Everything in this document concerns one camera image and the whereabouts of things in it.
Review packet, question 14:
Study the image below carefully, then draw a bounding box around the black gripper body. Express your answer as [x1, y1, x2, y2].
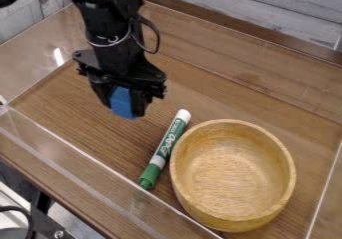
[71, 32, 168, 101]

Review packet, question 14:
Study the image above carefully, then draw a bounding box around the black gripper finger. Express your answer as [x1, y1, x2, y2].
[130, 89, 152, 117]
[90, 80, 116, 107]

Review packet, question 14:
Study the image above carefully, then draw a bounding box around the blue rectangular block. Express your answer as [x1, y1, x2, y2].
[110, 87, 135, 119]

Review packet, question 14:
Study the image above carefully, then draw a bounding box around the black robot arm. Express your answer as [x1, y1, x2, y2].
[71, 0, 167, 119]

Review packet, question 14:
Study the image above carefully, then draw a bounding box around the brown wooden bowl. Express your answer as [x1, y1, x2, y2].
[170, 119, 297, 233]

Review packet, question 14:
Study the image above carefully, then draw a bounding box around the green Expo marker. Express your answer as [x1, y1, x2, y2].
[138, 109, 191, 190]

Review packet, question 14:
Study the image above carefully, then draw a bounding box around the black metal table frame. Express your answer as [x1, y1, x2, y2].
[0, 161, 76, 239]

